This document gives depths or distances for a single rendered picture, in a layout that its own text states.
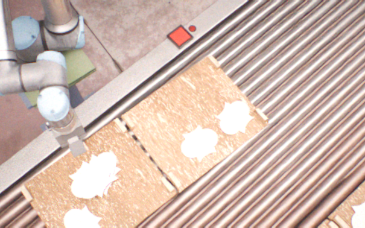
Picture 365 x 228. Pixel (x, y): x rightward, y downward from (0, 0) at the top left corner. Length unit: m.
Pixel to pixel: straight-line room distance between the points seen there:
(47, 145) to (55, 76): 0.50
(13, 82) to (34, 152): 0.48
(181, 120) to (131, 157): 0.22
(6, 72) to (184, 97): 0.67
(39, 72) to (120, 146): 0.49
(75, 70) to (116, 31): 1.16
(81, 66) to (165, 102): 0.37
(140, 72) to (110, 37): 1.19
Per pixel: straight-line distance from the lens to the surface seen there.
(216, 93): 1.61
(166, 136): 1.55
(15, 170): 1.64
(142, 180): 1.51
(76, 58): 1.76
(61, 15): 1.50
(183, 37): 1.73
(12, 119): 2.75
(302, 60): 1.75
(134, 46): 2.79
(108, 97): 1.65
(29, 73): 1.20
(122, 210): 1.50
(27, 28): 1.59
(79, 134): 1.33
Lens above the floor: 2.41
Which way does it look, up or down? 69 degrees down
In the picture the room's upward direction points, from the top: 1 degrees clockwise
